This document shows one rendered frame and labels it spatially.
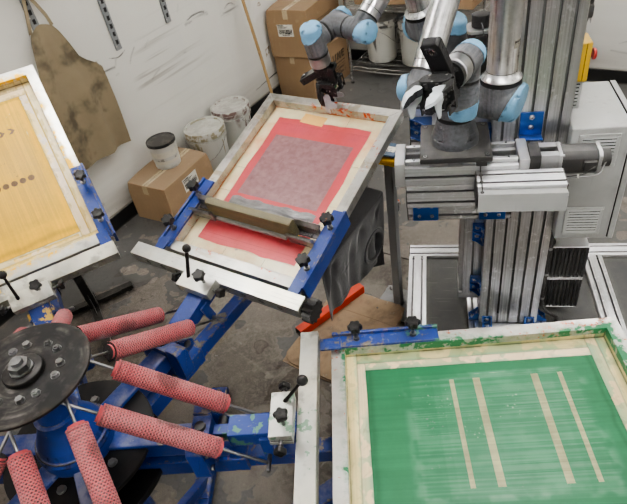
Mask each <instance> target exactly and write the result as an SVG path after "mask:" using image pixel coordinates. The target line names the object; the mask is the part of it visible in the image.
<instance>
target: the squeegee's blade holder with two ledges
mask: <svg viewBox="0 0 627 504"><path fill-rule="evenodd" d="M216 219H217V220H218V221H221V222H225V223H228V224H232V225H235V226H239V227H242V228H245V229H249V230H252V231H256V232H259V233H263V234H266V235H269V236H273V237H276V238H280V239H283V240H287V239H288V237H286V236H284V235H283V234H280V233H276V232H273V231H269V230H266V229H262V228H259V227H255V226H252V225H248V224H245V223H241V222H238V221H235V220H231V219H228V218H224V217H221V216H217V218H216Z"/></svg>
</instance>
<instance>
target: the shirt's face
mask: <svg viewBox="0 0 627 504"><path fill-rule="evenodd" d="M380 194H381V191H380V190H376V189H372V188H367V187H366V188H365V190H364V191H363V193H362V195H361V197H360V199H359V201H358V202H357V204H356V206H355V208H354V210H353V211H352V213H351V215H350V217H349V220H350V223H351V225H350V226H349V228H348V230H347V232H346V234H345V236H344V237H343V239H342V241H341V243H342V242H343V240H344V239H345V238H346V236H347V235H348V234H349V233H350V231H351V230H352V229H353V228H354V226H355V225H356V224H357V223H358V221H359V220H360V219H361V218H362V216H363V215H364V214H365V212H366V211H367V210H368V209H369V207H370V206H371V205H372V204H373V202H374V201H375V200H376V199H377V197H378V196H379V195H380ZM341 243H340V244H341Z"/></svg>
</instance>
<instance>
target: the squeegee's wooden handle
mask: <svg viewBox="0 0 627 504"><path fill-rule="evenodd" d="M204 204H205V205H206V206H207V208H208V209H209V211H210V212H212V213H213V215H214V216H216V217H217V216H221V217H224V218H228V219H231V220H235V221H238V222H241V223H245V224H248V225H252V226H255V227H259V228H262V229H266V230H269V231H273V232H276V233H280V234H283V235H285V234H286V233H289V234H293V235H297V236H298V235H299V233H300V231H299V229H298V227H297V225H296V223H295V221H294V220H293V219H290V218H286V217H283V216H279V215H275V214H271V213H268V212H264V211H260V210H256V209H253V208H249V207H245V206H242V205H238V204H234V203H230V202H227V201H223V200H219V199H215V198H212V197H207V198H206V200H205V202H204Z"/></svg>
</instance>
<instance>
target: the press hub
mask: <svg viewBox="0 0 627 504"><path fill-rule="evenodd" d="M90 359H91V346H90V342H89V340H88V338H87V336H86V335H85V334H84V333H83V332H82V331H81V330H80V329H79V328H77V327H75V326H73V325H70V324H66V323H44V324H38V325H34V326H31V327H28V328H25V329H22V330H20V331H17V332H15V333H13V334H11V335H9V336H7V337H6V338H4V339H2V340H1V341H0V432H7V431H11V430H15V429H18V428H21V427H22V428H21V429H20V431H19V432H18V434H17V435H23V434H36V440H35V455H33V456H34V459H35V462H36V464H37V467H38V470H39V469H40V468H41V467H43V468H44V469H45V470H46V471H47V472H49V473H51V474H54V475H56V476H58V477H59V478H58V479H57V480H56V481H55V482H54V483H53V484H52V485H51V486H50V488H49V489H48V490H47V494H48V497H49V500H50V502H51V504H80V503H79V498H78V494H77V489H76V485H75V480H74V474H75V473H78V472H80V469H79V467H78V464H77V462H76V459H75V457H74V454H73V452H72V449H71V446H70V444H69V441H68V439H67V436H66V434H65V431H66V430H67V427H68V426H70V425H71V424H73V422H72V419H71V417H70V414H69V412H68V409H67V407H66V406H64V405H60V404H62V403H63V402H64V401H65V400H66V399H67V398H68V401H69V403H71V404H74V405H78V406H81V407H84V408H88V409H91V410H95V411H98V409H99V407H100V405H101V404H102V403H103V402H104V401H105V400H106V399H107V398H108V396H109V395H110V394H111V393H112V392H113V391H114V390H115V389H116V388H117V387H118V386H119V385H120V384H121V383H122V382H119V381H114V380H101V381H94V382H89V383H85V384H82V385H79V384H80V382H81V381H82V379H83V378H84V376H85V374H86V372H87V370H88V367H89V364H90ZM78 385H79V386H78ZM77 387H78V390H79V394H80V398H81V400H79V399H77V398H76V397H75V396H74V395H72V393H73V392H74V390H75V389H76V388H77ZM123 409H126V410H130V411H133V412H137V413H140V414H143V415H147V416H150V417H153V418H157V419H158V417H157V416H156V415H155V414H154V413H153V410H152V407H151V405H150V403H149V401H148V400H147V398H146V397H145V395H144V394H143V393H142V392H141V391H140V390H138V391H137V392H136V393H135V394H134V396H133V397H132V398H131V399H130V400H129V401H128V402H127V403H126V404H125V405H124V407H123ZM72 411H73V413H74V416H75V418H76V421H77V422H78V421H81V420H85V421H88V422H89V425H90V427H91V429H92V432H93V434H94V437H95V439H96V442H97V444H98V447H99V449H100V452H101V454H102V456H103V459H104V461H105V464H106V466H107V469H108V471H109V474H110V476H111V478H112V481H113V483H114V486H115V488H116V491H117V493H118V496H119V498H120V501H121V503H122V504H156V503H155V502H154V500H153V499H152V497H151V496H150V494H151V493H152V492H153V490H154V488H155V487H156V485H157V483H158V482H159V480H160V477H161V475H162V473H163V472H162V470H161V469H160V468H158V469H141V470H139V468H140V467H141V465H142V463H143V462H144V460H145V458H146V456H147V454H148V452H149V450H148V448H140V449H124V450H109V446H110V444H111V442H112V439H113V436H114V432H115V430H111V429H108V428H104V427H101V426H97V425H96V422H94V419H95V417H96V415H95V414H91V413H88V412H85V411H81V410H78V409H74V408H72ZM3 484H4V489H5V492H6V495H7V497H8V499H9V500H11V499H12V498H13V497H14V496H15V495H16V494H17V492H16V489H15V487H14V484H13V481H12V478H11V475H10V472H9V470H8V467H7V466H6V468H5V470H4V472H3Z"/></svg>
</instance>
